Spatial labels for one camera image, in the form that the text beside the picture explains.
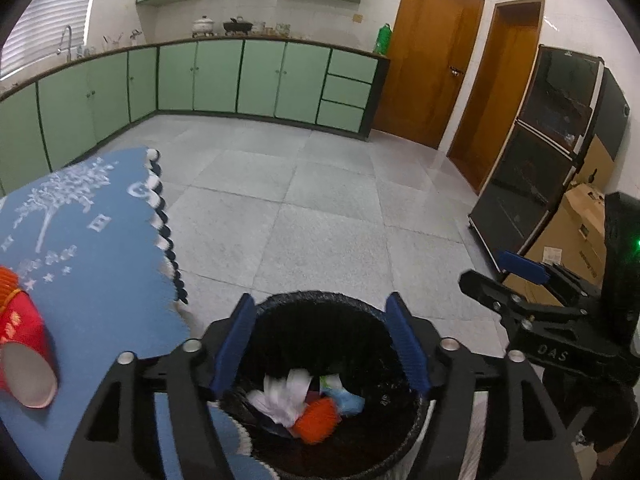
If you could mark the green bottle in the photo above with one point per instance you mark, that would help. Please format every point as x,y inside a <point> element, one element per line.
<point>383,40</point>

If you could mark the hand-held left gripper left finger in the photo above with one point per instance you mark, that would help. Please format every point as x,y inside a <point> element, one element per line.
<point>232,350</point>

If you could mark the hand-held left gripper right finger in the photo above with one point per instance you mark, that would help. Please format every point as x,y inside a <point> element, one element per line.
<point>407,345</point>

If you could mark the white cooking pot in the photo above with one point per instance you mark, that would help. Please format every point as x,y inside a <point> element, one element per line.
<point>204,26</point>

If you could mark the blue tree-print tablecloth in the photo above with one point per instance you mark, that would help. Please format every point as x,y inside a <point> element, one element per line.
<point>100,270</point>

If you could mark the red paper cup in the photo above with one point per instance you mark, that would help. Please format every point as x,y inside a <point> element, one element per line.
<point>25,335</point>

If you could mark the brown cardboard box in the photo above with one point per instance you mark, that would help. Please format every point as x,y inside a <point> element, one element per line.
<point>570,230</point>

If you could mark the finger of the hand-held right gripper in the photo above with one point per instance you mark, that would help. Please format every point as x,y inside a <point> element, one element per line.
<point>522,264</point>
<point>487,287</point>

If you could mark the metal faucet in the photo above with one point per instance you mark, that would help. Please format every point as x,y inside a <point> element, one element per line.
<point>65,40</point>

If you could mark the black wok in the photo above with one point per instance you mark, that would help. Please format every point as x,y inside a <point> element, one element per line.
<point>237,26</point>

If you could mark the black glass cabinet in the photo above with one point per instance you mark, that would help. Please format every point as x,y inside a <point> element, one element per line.
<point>540,160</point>

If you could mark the flat cardboard sheet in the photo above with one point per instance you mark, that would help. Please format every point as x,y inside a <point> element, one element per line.
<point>600,160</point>

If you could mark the white tissue paper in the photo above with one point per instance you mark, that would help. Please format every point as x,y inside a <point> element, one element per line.
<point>285,395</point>

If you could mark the green drawer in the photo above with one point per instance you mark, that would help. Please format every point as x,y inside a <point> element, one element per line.
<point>352,65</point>
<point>341,116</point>
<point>347,91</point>

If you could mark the black trash bin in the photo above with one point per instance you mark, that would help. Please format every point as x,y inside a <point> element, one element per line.
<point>350,340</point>

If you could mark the plain wooden door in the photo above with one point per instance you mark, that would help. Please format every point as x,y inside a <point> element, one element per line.
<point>500,100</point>

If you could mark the green base cabinets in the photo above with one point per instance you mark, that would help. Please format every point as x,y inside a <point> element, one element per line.
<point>215,75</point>

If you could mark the long orange foam net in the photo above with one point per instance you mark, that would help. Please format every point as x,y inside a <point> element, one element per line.
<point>315,420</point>

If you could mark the teal snack wrapper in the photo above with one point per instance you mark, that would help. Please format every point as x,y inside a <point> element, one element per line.
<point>345,400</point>

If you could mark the white window blind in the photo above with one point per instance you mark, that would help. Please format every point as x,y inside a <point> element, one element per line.
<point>45,25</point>

